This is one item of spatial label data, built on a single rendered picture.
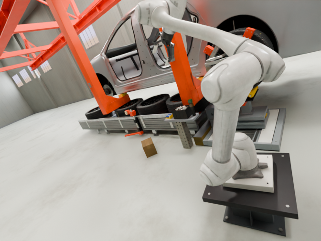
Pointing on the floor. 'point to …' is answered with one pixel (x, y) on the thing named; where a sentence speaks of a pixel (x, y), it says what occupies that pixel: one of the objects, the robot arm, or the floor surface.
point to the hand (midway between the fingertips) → (160, 57)
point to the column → (184, 134)
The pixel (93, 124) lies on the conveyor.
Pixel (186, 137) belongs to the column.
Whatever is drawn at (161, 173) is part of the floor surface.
